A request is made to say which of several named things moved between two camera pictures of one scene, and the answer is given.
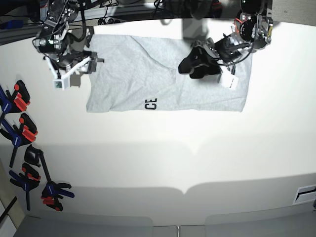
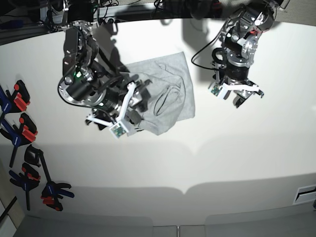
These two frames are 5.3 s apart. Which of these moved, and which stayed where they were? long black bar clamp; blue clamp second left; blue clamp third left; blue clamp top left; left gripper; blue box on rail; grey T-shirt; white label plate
Moved: grey T-shirt; left gripper
Stayed: long black bar clamp; blue box on rail; white label plate; blue clamp second left; blue clamp top left; blue clamp third left
